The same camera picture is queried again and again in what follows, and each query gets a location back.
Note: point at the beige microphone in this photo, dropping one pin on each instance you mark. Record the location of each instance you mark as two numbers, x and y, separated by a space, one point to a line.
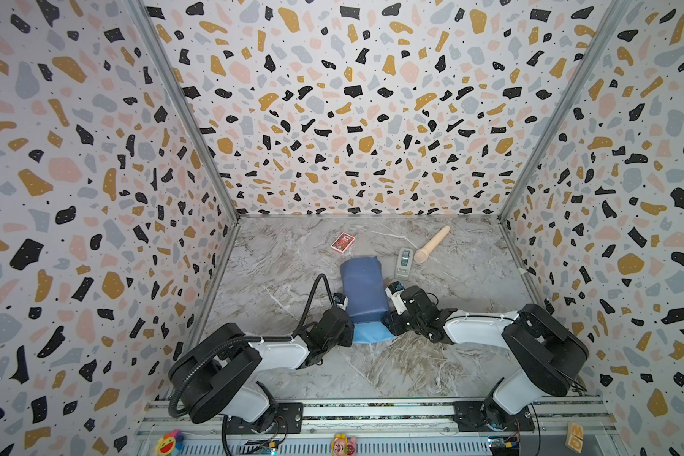
423 253

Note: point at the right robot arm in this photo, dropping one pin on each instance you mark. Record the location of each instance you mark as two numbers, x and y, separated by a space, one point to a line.
550 357

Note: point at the pink yellow figure toy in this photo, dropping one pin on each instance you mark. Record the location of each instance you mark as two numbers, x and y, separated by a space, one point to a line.
343 445

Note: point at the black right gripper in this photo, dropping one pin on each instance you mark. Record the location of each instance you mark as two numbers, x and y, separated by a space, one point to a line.
396 319

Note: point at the aluminium right corner post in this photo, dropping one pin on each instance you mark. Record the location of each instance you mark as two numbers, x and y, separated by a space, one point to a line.
606 29

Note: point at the blue wrapping paper sheet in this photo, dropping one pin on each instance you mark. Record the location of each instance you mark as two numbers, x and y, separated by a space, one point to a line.
367 302

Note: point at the aluminium corner post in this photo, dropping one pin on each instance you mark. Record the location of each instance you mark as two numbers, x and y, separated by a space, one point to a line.
606 29
154 48

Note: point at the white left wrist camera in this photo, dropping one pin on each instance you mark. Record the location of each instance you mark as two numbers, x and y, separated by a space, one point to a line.
340 300

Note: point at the aluminium left corner post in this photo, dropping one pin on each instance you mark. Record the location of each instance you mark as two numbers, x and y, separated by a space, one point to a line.
154 48

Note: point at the colourful smiley toy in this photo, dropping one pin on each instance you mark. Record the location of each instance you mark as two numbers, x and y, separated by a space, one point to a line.
171 444

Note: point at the wooden letter block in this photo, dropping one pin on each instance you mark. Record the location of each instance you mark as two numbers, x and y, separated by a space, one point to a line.
575 437

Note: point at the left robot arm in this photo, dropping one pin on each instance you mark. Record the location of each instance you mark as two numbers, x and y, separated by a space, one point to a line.
218 376

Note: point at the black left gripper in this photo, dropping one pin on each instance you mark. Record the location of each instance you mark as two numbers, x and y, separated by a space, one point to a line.
347 330

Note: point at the red playing card box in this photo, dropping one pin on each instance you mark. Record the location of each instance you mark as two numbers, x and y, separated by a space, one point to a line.
343 243

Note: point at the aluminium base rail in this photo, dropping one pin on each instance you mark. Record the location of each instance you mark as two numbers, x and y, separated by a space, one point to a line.
398 426

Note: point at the grey tape dispenser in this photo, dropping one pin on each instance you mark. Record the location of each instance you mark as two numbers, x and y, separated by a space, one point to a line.
403 266

